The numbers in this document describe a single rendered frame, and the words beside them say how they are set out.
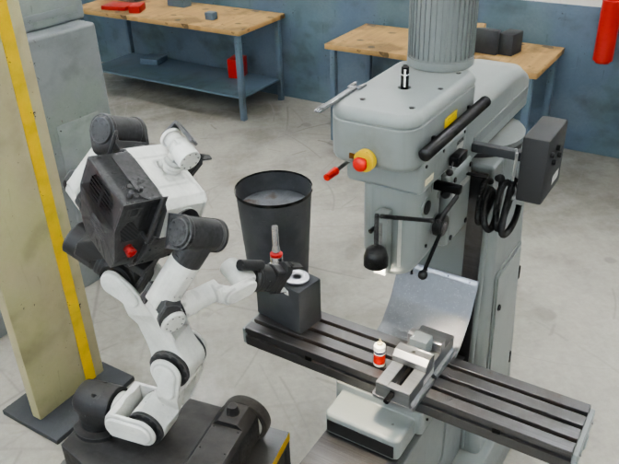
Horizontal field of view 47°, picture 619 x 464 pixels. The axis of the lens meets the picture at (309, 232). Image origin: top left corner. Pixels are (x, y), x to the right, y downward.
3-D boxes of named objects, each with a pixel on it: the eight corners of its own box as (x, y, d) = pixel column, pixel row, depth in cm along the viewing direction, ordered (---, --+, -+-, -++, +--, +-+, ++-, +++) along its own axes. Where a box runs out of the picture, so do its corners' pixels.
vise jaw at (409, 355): (426, 373, 230) (426, 364, 228) (391, 360, 236) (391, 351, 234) (434, 363, 235) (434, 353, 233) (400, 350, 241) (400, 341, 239)
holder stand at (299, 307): (299, 335, 260) (297, 290, 250) (257, 312, 273) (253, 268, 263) (321, 319, 268) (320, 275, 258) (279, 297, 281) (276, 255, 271)
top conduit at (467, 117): (429, 163, 182) (430, 150, 181) (414, 159, 184) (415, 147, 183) (490, 108, 215) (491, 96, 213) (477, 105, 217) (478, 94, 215)
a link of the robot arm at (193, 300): (218, 309, 216) (161, 339, 207) (201, 287, 221) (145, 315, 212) (217, 288, 208) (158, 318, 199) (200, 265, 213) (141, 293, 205)
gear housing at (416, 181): (422, 198, 196) (424, 165, 191) (344, 179, 208) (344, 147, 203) (466, 154, 221) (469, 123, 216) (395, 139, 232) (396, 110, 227)
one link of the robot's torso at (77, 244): (56, 258, 226) (67, 219, 216) (81, 238, 236) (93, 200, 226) (129, 306, 225) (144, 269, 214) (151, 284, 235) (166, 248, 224)
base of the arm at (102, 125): (96, 166, 206) (121, 145, 201) (79, 127, 208) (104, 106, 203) (133, 166, 219) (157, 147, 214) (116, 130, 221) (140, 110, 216)
